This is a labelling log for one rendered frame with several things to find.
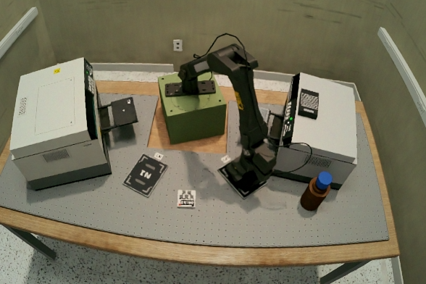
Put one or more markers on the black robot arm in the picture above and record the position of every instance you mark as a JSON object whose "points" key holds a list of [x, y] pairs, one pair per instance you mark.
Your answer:
{"points": [[224, 61]]}

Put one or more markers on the brown bottle with blue cap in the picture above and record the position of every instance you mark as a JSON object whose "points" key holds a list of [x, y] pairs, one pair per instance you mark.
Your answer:
{"points": [[316, 191]]}

